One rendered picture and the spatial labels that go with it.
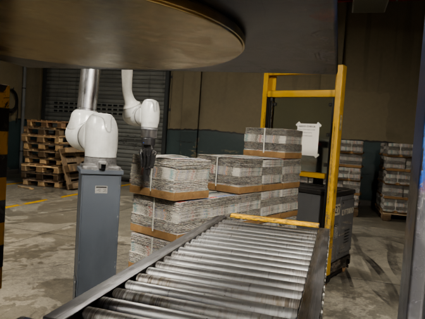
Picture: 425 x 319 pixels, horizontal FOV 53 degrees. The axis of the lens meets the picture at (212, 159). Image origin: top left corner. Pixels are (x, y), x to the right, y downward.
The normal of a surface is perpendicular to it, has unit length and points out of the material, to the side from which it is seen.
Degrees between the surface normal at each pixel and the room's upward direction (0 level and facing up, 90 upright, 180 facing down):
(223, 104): 90
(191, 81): 90
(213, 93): 90
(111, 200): 90
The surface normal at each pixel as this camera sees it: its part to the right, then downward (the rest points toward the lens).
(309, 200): -0.61, 0.00
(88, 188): 0.36, 0.07
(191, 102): -0.28, 0.04
